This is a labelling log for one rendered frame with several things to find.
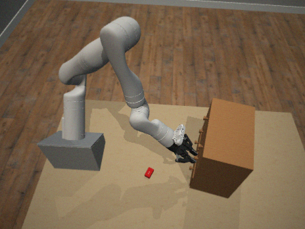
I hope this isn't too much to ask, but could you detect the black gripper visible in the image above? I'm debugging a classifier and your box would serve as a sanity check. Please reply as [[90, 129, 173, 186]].
[[167, 134, 198, 163]]

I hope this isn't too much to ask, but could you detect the brown wooden chest of drawers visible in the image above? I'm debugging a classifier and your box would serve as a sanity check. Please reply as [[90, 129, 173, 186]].
[[190, 98, 255, 198]]

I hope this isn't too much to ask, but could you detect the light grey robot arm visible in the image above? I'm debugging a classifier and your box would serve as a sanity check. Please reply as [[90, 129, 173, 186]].
[[59, 16, 185, 147]]

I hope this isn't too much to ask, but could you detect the red nine-volt battery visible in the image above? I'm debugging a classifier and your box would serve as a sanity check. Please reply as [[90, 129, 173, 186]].
[[145, 167, 154, 178]]

